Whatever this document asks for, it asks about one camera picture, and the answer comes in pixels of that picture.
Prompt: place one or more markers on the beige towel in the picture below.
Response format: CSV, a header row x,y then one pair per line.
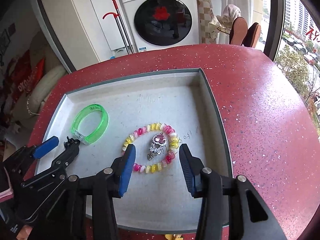
x,y
231,12

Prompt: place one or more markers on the white washing machine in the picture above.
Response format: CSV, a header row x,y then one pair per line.
x,y
130,20

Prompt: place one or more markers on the red patterned cushion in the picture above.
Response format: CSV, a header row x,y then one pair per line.
x,y
40,67

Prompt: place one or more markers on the grey jewelry tray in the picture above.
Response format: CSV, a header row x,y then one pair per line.
x,y
155,100

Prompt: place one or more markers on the pink heart crystal pendant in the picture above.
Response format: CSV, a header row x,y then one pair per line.
x,y
158,139

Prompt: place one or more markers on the person's left hand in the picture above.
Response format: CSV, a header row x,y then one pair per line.
x,y
25,233

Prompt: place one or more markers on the red printed pillow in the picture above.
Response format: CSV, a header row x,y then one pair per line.
x,y
22,80

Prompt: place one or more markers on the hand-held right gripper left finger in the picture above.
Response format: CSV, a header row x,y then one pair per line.
x,y
127,170

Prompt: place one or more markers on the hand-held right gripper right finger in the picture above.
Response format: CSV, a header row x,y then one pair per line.
x,y
186,165

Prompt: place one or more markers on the brown chair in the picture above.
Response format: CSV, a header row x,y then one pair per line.
x,y
253,35
238,30

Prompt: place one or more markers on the green translucent bangle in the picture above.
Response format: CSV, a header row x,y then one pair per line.
x,y
105,121

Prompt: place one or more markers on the beige leather sofa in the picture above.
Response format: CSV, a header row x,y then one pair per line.
x,y
47,80

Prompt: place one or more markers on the cream cloth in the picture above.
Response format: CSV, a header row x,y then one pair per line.
x,y
217,23

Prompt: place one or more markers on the dark window frame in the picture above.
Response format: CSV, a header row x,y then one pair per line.
x,y
273,17

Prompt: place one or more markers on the checkered panel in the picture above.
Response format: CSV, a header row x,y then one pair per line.
x,y
206,10

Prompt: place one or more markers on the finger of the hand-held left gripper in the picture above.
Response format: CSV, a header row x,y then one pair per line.
x,y
60,165
46,146

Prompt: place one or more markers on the white tall cabinet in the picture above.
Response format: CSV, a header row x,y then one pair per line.
x,y
82,17

